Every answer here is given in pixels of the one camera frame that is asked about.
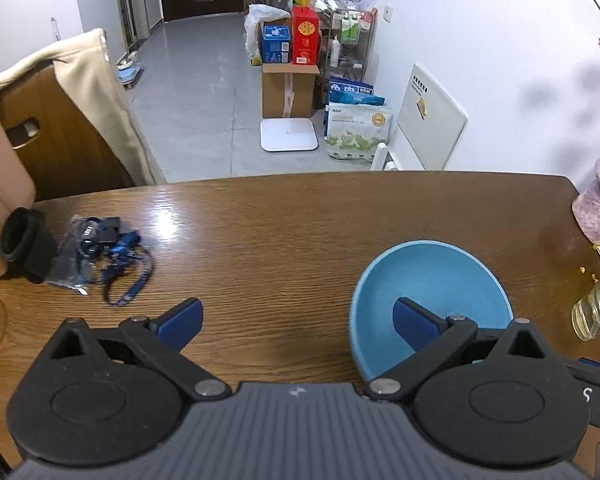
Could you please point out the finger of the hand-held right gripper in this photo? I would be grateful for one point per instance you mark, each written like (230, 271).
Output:
(595, 369)

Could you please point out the white plastic bag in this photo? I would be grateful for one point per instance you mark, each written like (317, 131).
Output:
(257, 20)

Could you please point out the beige jacket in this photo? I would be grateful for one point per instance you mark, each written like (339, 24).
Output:
(125, 125)

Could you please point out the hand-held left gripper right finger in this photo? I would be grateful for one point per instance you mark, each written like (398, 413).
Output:
(415, 322)

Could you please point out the clear plastic bag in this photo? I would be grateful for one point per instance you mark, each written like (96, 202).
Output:
(67, 265)

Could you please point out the white bathroom scale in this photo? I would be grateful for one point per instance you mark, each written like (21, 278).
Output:
(289, 135)

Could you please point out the clear drinking glass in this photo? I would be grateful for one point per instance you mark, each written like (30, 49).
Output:
(595, 310)

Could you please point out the red box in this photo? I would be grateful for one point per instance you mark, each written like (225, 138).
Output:
(306, 35)

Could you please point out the white plastic object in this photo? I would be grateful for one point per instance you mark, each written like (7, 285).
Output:
(384, 157)

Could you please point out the blue box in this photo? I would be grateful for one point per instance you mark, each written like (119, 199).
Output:
(276, 45)

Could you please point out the pale blue slippers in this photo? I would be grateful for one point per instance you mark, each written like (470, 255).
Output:
(128, 72)

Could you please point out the green white bag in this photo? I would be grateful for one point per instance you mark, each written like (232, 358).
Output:
(357, 132)

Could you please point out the blue bowl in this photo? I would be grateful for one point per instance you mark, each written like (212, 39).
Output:
(430, 275)

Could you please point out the pink suitcase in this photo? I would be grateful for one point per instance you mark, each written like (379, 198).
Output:
(0, 185)

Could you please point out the wooden chair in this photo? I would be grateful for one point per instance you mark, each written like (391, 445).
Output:
(65, 135)

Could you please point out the white wall panel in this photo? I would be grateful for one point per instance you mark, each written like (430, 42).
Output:
(430, 125)

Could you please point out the blue white pack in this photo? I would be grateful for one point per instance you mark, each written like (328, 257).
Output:
(355, 91)

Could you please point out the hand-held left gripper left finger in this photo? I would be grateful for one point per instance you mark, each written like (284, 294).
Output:
(182, 322)

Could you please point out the white wall outlet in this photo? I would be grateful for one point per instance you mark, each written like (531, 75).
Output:
(388, 13)

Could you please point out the metal storage rack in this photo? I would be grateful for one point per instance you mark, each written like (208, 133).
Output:
(352, 57)

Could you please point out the black cylinder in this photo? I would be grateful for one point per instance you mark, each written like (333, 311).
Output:
(30, 250)

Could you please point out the cardboard box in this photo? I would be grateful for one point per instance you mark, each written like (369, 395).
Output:
(300, 92)

